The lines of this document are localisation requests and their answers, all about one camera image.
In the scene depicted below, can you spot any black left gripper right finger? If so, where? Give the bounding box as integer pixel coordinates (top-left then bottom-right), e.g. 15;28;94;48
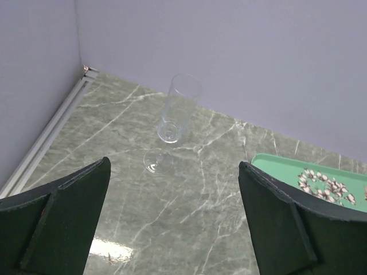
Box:
239;162;366;274

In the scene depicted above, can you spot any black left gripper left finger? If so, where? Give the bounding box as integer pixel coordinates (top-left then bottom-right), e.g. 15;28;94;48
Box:
1;157;111;274

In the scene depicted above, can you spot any tall clear champagne flute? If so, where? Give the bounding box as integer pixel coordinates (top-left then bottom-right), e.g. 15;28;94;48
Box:
143;73;202;175

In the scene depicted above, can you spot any green floral bird tray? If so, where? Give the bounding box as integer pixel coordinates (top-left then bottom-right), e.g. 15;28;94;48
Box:
251;154;366;212

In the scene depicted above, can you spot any aluminium side rail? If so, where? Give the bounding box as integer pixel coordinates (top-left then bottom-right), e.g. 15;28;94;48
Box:
1;66;99;198

